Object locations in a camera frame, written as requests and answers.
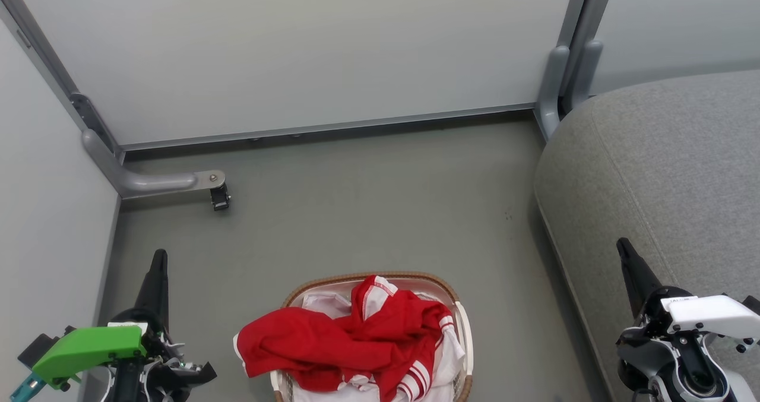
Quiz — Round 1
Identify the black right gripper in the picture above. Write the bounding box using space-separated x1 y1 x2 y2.
616 238 708 344

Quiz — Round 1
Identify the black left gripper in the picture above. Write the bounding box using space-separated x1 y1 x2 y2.
109 249 218 402

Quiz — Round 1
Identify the red garment with white stripes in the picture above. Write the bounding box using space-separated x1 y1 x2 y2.
234 275 455 402

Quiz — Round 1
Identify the grey fabric sofa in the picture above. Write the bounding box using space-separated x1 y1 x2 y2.
533 69 760 402

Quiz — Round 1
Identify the grey partition foot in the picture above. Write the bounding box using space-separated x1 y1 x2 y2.
82 128 227 200

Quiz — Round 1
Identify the black caster wheel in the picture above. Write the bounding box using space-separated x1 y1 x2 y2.
210 183 232 212

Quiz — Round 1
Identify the white wicker-rimmed laundry basket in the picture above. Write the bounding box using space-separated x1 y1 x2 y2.
270 271 474 402

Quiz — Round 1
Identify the grey partition double post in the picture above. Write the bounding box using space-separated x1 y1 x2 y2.
536 0 619 140

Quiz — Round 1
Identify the grey partition bottom rail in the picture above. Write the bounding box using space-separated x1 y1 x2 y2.
121 103 536 152

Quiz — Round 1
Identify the grey partition corner post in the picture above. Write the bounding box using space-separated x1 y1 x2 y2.
0 0 126 165

